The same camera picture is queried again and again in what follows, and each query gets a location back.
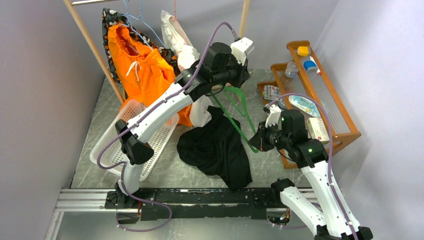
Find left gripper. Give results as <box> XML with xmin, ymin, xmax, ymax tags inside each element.
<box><xmin>213</xmin><ymin>53</ymin><xmax>252</xmax><ymax>89</ymax></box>

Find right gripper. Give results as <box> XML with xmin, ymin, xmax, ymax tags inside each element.
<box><xmin>248</xmin><ymin>119</ymin><xmax>292</xmax><ymax>152</ymax></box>

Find green plastic hanger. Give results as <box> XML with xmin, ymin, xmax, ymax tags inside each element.
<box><xmin>209</xmin><ymin>83</ymin><xmax>259</xmax><ymax>153</ymax></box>

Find black shorts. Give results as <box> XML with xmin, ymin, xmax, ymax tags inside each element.
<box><xmin>176</xmin><ymin>106</ymin><xmax>253</xmax><ymax>191</ymax></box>

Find white shorts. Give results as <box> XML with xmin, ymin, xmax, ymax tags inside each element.
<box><xmin>160</xmin><ymin>10</ymin><xmax>213</xmax><ymax>127</ymax></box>

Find orange wooden shelf rack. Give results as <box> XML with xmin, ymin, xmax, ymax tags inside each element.
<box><xmin>257</xmin><ymin>40</ymin><xmax>361</xmax><ymax>156</ymax></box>

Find pink hanger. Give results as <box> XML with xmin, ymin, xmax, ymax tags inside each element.
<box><xmin>173</xmin><ymin>0</ymin><xmax>185</xmax><ymax>39</ymax></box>

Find white plastic basket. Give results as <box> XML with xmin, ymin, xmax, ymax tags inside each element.
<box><xmin>89</xmin><ymin>99</ymin><xmax>179</xmax><ymax>182</ymax></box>

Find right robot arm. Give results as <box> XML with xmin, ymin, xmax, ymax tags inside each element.
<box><xmin>248</xmin><ymin>104</ymin><xmax>374</xmax><ymax>240</ymax></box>

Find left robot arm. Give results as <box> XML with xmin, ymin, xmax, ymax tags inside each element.
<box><xmin>115</xmin><ymin>37</ymin><xmax>254</xmax><ymax>208</ymax></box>

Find orange shorts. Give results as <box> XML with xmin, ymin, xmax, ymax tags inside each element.
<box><xmin>107</xmin><ymin>25</ymin><xmax>176</xmax><ymax>107</ymax></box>

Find patterned dark shorts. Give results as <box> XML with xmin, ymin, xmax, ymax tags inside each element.
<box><xmin>100</xmin><ymin>8</ymin><xmax>181</xmax><ymax>84</ymax></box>

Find snack packet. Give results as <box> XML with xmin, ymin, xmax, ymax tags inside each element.
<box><xmin>262</xmin><ymin>85</ymin><xmax>282</xmax><ymax>101</ymax></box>

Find small plastic bottle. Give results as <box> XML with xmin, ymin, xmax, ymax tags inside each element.
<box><xmin>284</xmin><ymin>61</ymin><xmax>299</xmax><ymax>79</ymax></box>

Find white red box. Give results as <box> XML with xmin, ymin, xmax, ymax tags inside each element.
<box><xmin>306</xmin><ymin>117</ymin><xmax>330</xmax><ymax>145</ymax></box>

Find yellow sponge block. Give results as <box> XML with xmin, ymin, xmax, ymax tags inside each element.
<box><xmin>296</xmin><ymin>46</ymin><xmax>311</xmax><ymax>57</ymax></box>

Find blue eraser block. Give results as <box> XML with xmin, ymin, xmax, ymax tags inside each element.
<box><xmin>303</xmin><ymin>60</ymin><xmax>316</xmax><ymax>72</ymax></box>

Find wooden clothes rack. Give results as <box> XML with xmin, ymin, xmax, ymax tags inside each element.
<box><xmin>63</xmin><ymin>0</ymin><xmax>251</xmax><ymax>104</ymax></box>

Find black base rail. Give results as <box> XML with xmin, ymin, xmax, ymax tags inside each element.
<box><xmin>103</xmin><ymin>187</ymin><xmax>286</xmax><ymax>223</ymax></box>

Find blue wire hanger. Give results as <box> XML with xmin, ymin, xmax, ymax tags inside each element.
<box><xmin>121</xmin><ymin>0</ymin><xmax>167</xmax><ymax>48</ymax></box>

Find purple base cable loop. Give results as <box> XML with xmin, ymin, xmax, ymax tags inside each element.
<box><xmin>115</xmin><ymin>202</ymin><xmax>173</xmax><ymax>233</ymax></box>

